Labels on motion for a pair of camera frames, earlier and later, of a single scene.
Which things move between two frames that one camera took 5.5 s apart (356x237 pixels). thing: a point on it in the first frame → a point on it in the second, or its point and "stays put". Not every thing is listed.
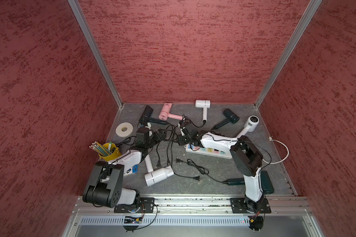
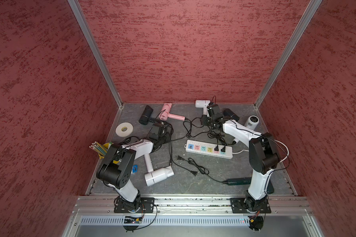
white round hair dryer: x=250 y=125 stays put
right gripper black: x=180 y=140 → x=203 y=120
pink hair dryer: x=164 y=113 stays put
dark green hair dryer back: x=232 y=117 stays put
